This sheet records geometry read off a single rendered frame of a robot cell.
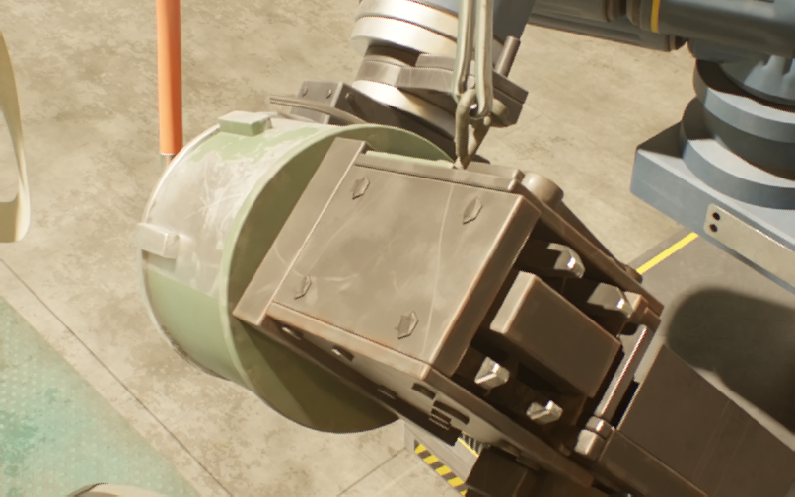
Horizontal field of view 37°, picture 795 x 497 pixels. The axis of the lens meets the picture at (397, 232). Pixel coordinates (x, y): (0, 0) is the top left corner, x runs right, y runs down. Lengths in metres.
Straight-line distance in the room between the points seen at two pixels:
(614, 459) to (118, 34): 3.14
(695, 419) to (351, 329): 0.14
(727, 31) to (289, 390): 0.50
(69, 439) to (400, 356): 1.97
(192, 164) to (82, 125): 2.57
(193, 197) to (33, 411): 1.88
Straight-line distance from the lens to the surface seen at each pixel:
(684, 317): 2.07
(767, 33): 0.91
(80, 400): 2.43
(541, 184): 0.44
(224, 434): 2.32
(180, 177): 0.59
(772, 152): 1.56
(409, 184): 0.47
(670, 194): 1.63
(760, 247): 1.57
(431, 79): 0.71
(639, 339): 0.45
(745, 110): 1.51
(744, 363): 2.02
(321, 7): 3.57
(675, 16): 0.92
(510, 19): 0.76
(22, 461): 2.36
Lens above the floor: 1.77
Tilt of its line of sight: 40 degrees down
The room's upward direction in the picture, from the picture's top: straight up
